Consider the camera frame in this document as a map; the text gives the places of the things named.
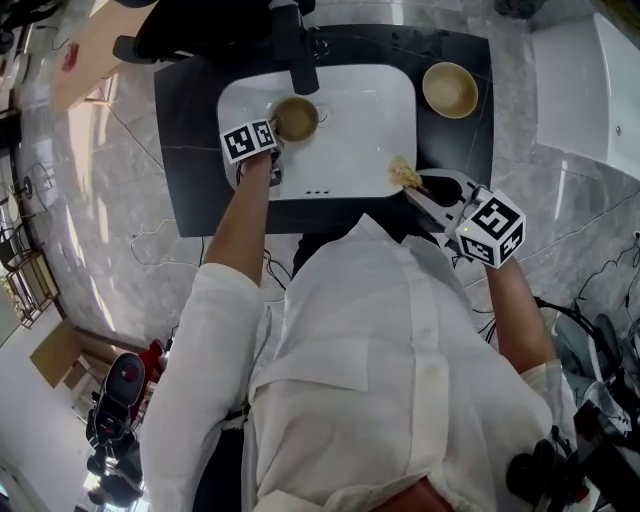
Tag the person's right forearm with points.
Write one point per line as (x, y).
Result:
(517, 320)

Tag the black headphones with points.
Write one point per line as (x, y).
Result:
(537, 467)

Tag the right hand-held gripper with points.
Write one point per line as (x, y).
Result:
(492, 226)

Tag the white bathtub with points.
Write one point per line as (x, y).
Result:
(585, 85)

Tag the small tan bowl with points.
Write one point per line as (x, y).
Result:
(296, 119)

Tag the beige loofah scrubber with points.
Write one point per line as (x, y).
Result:
(401, 171)

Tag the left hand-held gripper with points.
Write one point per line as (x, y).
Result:
(247, 141)

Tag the black office chair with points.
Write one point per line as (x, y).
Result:
(200, 27)

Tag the large tan bowl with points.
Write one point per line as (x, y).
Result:
(450, 90)

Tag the light wooden table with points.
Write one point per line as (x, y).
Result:
(100, 50)

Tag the black washstand cabinet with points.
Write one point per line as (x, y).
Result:
(192, 150)

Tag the person's white shirt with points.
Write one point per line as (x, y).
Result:
(360, 375)

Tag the wooden frame shelf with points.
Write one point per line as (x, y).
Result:
(27, 290)

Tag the black faucet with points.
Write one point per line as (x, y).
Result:
(297, 47)

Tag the person's left forearm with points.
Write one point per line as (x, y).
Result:
(240, 225)

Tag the brown wooden board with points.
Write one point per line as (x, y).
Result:
(52, 352)

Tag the black and red tripod rig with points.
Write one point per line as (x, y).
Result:
(117, 405)

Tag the white ceramic sink basin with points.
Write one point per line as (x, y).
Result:
(360, 145)

